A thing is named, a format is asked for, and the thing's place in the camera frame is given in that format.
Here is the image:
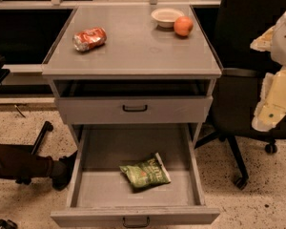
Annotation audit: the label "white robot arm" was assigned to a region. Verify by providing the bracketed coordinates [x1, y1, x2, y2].
[250, 11, 286, 132]

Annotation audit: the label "person's leg dark trousers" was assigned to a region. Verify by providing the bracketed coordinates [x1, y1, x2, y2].
[0, 144, 53, 179]

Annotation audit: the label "grey drawer cabinet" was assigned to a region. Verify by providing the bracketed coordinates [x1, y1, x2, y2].
[43, 3, 221, 145]

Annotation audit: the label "black chair base left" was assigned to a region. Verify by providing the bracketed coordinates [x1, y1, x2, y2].
[15, 121, 53, 185]

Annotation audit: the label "green jalapeno chip bag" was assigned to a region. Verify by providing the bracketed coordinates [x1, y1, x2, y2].
[120, 153, 171, 189]

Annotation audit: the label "closed grey top drawer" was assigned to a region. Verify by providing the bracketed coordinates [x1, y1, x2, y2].
[55, 96, 213, 124]

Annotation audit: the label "black office chair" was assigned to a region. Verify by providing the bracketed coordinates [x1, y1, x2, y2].
[193, 0, 286, 189]

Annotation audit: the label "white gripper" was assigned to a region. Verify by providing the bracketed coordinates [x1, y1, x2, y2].
[250, 27, 286, 132]

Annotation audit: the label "crushed orange soda can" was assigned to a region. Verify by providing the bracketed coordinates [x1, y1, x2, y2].
[72, 27, 107, 52]

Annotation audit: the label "open grey middle drawer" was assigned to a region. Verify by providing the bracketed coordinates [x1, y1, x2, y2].
[51, 124, 219, 228]

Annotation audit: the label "white paper bowl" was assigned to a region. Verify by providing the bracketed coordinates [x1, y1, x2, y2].
[152, 8, 184, 29]

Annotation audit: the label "orange fruit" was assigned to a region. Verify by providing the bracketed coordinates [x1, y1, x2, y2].
[174, 16, 194, 36]

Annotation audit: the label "black shoe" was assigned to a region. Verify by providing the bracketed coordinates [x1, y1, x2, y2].
[51, 152, 77, 191]

